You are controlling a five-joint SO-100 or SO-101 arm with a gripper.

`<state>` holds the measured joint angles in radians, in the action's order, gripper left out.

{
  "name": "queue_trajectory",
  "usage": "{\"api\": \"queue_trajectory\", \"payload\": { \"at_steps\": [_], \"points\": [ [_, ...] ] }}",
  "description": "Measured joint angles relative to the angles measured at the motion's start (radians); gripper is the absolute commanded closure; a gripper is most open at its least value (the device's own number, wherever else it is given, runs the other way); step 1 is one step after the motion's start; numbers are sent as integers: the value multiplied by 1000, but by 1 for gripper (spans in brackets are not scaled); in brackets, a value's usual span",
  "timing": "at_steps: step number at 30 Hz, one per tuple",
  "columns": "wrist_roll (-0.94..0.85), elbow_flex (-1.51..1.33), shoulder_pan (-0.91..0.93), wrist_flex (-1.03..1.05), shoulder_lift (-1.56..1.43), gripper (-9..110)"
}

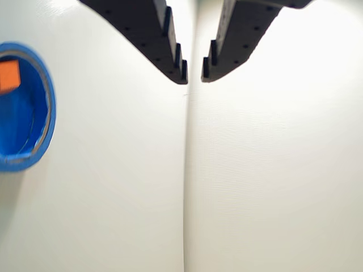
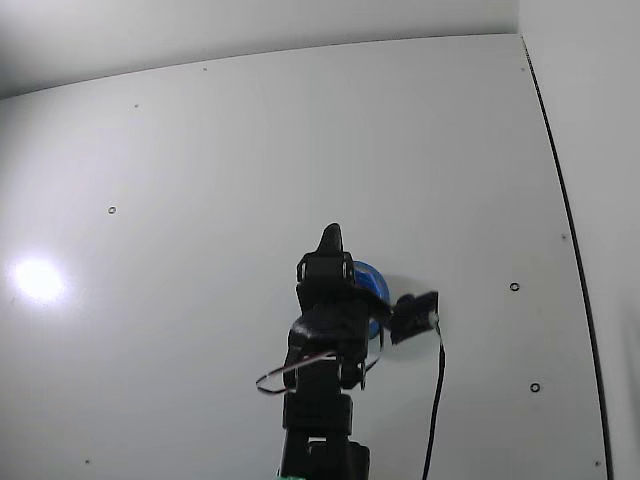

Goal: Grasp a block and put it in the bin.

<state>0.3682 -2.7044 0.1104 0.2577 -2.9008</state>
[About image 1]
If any blue tape roll bin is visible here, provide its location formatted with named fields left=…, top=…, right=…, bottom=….
left=0, top=41, right=57, bottom=173

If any orange cube block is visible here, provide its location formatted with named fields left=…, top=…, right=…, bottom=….
left=0, top=59, right=22, bottom=92

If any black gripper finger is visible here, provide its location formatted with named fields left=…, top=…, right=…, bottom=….
left=79, top=0, right=189, bottom=85
left=201, top=0, right=313, bottom=83

